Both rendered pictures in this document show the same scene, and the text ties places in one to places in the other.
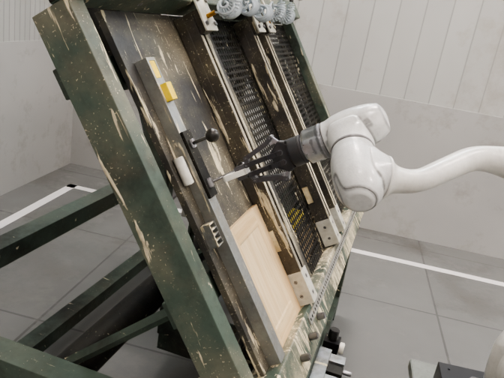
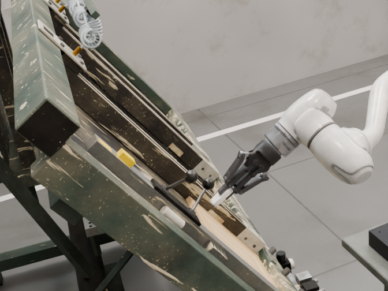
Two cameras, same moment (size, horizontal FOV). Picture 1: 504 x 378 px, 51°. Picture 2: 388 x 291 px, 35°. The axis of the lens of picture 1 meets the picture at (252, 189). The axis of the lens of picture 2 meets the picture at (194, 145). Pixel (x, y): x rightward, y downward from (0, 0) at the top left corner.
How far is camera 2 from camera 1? 0.93 m
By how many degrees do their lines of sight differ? 25
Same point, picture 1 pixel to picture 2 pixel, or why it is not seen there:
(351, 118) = (312, 112)
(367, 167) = (357, 150)
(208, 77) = (100, 111)
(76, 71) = (96, 201)
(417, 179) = (378, 134)
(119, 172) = (166, 259)
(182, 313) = not seen: outside the picture
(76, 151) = not seen: outside the picture
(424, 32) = not seen: outside the picture
